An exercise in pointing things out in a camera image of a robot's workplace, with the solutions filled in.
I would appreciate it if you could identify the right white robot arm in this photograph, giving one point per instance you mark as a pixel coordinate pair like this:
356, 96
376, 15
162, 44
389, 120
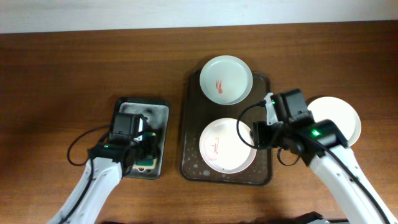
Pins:
324, 149

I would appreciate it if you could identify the brown plastic serving tray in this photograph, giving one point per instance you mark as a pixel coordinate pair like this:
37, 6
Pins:
198, 111

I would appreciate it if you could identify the cream white plate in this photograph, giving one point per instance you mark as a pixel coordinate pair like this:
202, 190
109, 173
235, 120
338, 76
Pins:
341, 113

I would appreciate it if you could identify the light green dirty plate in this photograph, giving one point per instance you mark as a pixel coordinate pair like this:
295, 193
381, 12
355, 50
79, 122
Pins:
226, 80

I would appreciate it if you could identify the pink plate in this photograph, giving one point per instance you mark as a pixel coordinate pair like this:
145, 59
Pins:
225, 146

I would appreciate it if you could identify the yellow green sponge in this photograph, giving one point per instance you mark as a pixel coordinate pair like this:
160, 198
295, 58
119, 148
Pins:
149, 152

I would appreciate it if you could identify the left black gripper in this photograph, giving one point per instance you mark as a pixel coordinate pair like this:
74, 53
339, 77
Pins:
148, 144

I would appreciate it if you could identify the small black metal tray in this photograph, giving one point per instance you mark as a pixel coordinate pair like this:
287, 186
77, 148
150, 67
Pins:
156, 115

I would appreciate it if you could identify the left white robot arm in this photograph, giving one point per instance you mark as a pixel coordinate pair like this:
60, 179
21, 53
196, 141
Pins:
101, 175

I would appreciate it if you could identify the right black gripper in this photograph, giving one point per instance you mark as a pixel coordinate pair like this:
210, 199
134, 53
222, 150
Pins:
261, 135

